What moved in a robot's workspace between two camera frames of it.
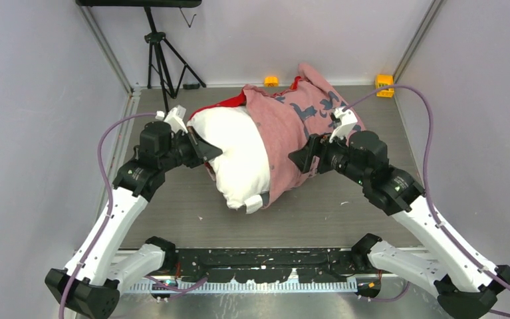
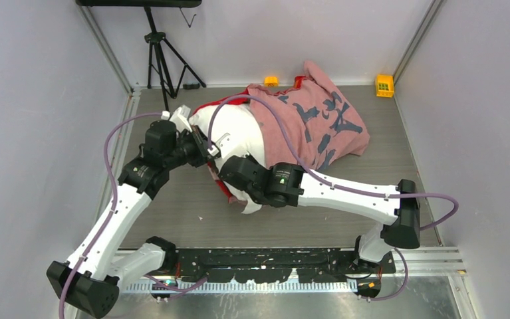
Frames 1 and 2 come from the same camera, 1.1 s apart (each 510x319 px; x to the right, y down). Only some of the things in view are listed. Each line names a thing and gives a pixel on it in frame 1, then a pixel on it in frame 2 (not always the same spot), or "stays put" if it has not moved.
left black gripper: (206, 151) stays put
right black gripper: (302, 157) → (248, 156)
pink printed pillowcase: (289, 118) stays put
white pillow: (241, 170) stays put
